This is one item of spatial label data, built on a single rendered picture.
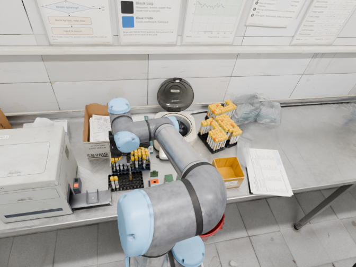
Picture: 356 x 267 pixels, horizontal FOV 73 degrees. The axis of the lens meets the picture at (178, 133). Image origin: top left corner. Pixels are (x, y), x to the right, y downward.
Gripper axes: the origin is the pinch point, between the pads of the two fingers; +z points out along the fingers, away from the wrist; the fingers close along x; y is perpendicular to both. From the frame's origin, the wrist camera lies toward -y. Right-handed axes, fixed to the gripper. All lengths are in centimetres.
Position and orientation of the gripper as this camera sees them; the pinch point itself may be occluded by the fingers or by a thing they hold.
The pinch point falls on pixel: (129, 161)
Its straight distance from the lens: 111.8
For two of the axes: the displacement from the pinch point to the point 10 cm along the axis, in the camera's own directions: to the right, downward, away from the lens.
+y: -9.7, 0.8, -2.2
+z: -1.1, 6.7, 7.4
